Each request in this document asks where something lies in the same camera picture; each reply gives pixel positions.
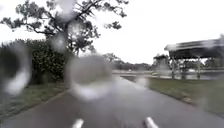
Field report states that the distant row of trees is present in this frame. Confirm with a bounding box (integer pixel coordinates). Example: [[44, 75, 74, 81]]
[[101, 52, 154, 73]]

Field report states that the grey asphalt path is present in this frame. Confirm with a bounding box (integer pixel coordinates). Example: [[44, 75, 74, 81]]
[[0, 73, 224, 128]]

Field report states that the tall spreading tree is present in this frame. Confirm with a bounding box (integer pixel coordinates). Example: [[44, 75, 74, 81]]
[[0, 0, 130, 58]]

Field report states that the robot's own part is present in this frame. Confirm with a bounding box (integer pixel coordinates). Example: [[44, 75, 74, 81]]
[[144, 116, 160, 128], [71, 118, 85, 128]]

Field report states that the dark green bush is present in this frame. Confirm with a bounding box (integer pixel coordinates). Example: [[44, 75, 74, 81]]
[[0, 38, 73, 85]]

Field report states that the open shelter with flat roof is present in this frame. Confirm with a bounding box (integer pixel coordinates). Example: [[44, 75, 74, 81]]
[[152, 34, 224, 81]]

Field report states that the green grass lawn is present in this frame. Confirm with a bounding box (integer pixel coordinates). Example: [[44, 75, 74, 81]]
[[123, 74, 224, 118]]

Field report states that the grass verge with dry patches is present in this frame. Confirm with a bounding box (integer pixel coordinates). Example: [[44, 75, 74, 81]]
[[0, 81, 69, 121]]

